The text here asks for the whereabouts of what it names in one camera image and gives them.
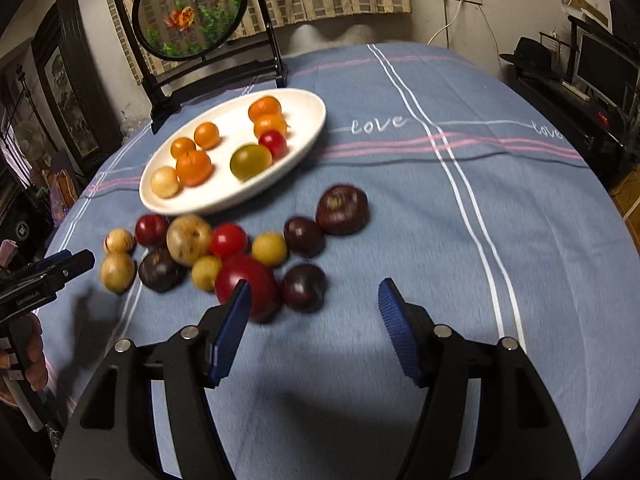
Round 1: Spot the blue striped tablecloth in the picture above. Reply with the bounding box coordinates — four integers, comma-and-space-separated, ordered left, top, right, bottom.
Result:
37, 42, 628, 480

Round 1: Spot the white power cable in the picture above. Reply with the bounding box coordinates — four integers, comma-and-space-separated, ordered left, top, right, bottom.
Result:
427, 0, 463, 46

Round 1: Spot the small tan round fruit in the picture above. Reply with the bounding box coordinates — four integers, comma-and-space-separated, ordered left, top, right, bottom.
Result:
150, 166, 181, 199
100, 252, 137, 294

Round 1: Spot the computer monitor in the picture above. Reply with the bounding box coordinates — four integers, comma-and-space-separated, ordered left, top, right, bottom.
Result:
572, 30, 633, 106

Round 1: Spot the small smooth orange fruit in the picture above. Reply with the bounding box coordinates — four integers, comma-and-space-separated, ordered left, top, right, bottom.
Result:
170, 137, 197, 160

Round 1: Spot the green orange citrus fruit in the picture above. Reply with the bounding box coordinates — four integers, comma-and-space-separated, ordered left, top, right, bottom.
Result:
229, 143, 274, 182

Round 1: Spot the smooth orange round fruit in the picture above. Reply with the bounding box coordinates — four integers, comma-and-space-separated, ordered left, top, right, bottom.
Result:
193, 122, 221, 151
253, 114, 289, 140

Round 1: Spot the clear plastic bag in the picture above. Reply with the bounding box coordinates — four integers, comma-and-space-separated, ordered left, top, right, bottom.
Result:
120, 110, 152, 142

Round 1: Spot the large dark purple fruit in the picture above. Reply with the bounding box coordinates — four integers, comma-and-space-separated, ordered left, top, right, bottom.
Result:
315, 184, 371, 237

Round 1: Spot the small tan streaked fruit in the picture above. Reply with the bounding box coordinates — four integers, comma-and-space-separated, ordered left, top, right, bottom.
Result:
103, 228, 136, 255

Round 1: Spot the small yellow round fruit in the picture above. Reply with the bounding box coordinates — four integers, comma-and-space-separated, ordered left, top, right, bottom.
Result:
251, 232, 289, 268
190, 255, 223, 292

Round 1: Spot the dark framed painting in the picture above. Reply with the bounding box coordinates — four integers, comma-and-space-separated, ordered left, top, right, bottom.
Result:
31, 0, 123, 176

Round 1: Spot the dark purple plum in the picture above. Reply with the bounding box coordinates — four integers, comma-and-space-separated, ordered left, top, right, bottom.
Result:
280, 263, 328, 314
283, 216, 326, 259

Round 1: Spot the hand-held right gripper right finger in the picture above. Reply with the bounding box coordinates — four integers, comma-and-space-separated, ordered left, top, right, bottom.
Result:
377, 277, 583, 480

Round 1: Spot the dark red plum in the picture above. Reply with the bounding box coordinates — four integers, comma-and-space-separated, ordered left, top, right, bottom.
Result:
134, 213, 170, 247

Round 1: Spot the large tan round fruit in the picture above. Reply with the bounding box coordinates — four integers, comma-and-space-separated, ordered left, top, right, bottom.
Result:
166, 213, 214, 267

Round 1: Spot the round goldfish screen on stand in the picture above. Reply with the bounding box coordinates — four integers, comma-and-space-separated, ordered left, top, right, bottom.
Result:
111, 0, 290, 135

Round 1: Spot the small bright red fruit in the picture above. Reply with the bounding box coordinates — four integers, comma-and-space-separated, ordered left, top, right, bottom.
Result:
210, 223, 249, 261
258, 130, 289, 160

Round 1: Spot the dark brown fruit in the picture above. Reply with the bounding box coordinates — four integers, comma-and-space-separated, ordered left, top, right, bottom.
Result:
137, 247, 188, 294

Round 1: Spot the large red plum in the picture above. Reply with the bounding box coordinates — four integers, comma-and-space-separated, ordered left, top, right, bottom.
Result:
215, 254, 281, 323

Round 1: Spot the person's left hand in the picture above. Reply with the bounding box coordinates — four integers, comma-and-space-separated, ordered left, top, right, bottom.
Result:
0, 314, 49, 405

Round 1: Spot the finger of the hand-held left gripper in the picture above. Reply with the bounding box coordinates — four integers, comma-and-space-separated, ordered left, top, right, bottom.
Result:
37, 251, 96, 289
0, 251, 73, 286

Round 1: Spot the black desk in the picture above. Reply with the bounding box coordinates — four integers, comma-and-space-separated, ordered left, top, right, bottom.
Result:
505, 67, 640, 181

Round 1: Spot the black hat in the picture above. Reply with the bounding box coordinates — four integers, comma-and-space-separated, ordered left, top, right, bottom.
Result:
499, 36, 558, 73

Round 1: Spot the white oval plate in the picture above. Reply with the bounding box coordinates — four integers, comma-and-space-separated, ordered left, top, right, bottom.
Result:
138, 88, 327, 215

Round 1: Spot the colourful cloth bag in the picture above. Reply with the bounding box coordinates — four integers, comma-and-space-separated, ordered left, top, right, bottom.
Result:
50, 170, 78, 221

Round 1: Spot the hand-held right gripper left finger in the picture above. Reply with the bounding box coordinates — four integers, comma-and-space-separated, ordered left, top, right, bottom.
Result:
52, 279, 253, 480

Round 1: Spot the small orange tangerine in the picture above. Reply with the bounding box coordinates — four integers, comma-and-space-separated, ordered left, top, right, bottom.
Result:
248, 95, 283, 122

